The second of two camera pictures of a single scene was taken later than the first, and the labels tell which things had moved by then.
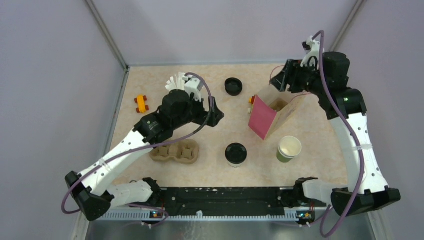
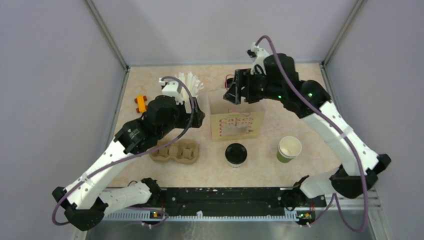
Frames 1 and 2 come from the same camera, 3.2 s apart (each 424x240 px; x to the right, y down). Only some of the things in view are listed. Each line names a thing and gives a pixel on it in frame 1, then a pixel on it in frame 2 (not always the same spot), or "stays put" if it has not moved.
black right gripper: (293, 68) to (242, 78)
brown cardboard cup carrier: (185, 151) stays put
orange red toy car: (141, 100) stays put
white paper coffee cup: (235, 165) stays put
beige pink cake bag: (270, 108) to (233, 122)
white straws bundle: (177, 83) to (193, 83)
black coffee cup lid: (236, 153) stays put
